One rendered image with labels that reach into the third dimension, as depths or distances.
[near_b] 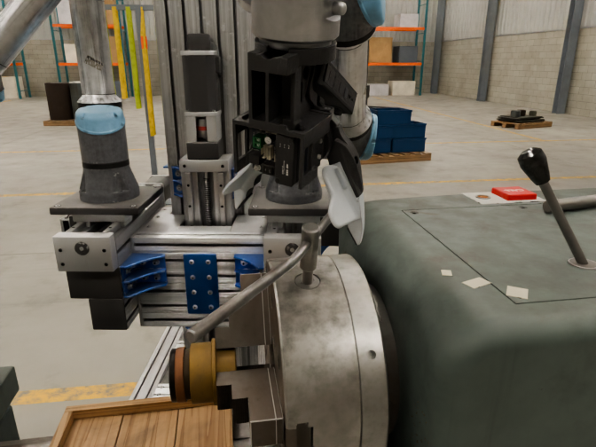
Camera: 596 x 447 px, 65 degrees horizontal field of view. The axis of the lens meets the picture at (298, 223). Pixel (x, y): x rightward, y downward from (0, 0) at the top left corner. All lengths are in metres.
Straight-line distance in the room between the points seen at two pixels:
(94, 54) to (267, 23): 1.05
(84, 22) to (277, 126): 1.06
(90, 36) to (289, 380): 1.09
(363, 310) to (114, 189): 0.85
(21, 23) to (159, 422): 0.92
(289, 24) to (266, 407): 0.44
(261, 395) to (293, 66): 0.41
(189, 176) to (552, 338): 1.01
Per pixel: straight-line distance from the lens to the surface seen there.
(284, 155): 0.42
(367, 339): 0.59
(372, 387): 0.59
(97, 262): 1.22
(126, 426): 0.97
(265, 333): 0.71
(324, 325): 0.59
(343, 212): 0.46
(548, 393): 0.59
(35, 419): 2.55
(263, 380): 0.67
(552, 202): 0.68
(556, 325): 0.56
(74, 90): 13.13
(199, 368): 0.69
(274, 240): 1.10
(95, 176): 1.30
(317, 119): 0.43
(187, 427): 0.94
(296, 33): 0.40
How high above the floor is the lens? 1.50
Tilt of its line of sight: 19 degrees down
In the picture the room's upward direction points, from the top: straight up
